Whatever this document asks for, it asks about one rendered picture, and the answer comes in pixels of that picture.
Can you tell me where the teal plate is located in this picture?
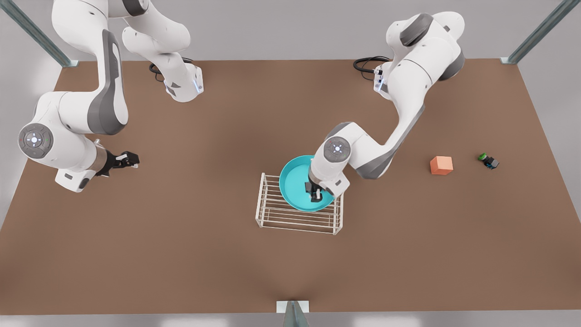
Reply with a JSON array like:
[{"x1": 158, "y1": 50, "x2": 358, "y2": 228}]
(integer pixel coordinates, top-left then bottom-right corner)
[{"x1": 279, "y1": 155, "x2": 339, "y2": 213}]

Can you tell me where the orange cube block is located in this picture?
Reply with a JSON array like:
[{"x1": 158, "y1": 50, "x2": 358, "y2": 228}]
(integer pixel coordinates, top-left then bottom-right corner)
[{"x1": 430, "y1": 156, "x2": 454, "y2": 176}]

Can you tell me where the white wire shelf rack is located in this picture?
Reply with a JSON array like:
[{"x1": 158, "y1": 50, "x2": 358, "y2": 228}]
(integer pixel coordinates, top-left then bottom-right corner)
[{"x1": 255, "y1": 172, "x2": 345, "y2": 236}]

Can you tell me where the black cable loop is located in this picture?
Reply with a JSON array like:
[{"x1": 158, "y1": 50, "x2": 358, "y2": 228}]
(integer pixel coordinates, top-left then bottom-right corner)
[
  {"x1": 353, "y1": 56, "x2": 392, "y2": 82},
  {"x1": 149, "y1": 57, "x2": 194, "y2": 83}
]

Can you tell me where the silver frame post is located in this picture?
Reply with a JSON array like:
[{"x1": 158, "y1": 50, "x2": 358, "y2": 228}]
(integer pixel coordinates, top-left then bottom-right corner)
[
  {"x1": 0, "y1": 0, "x2": 79, "y2": 68},
  {"x1": 500, "y1": 0, "x2": 581, "y2": 65},
  {"x1": 276, "y1": 300, "x2": 310, "y2": 327}
]

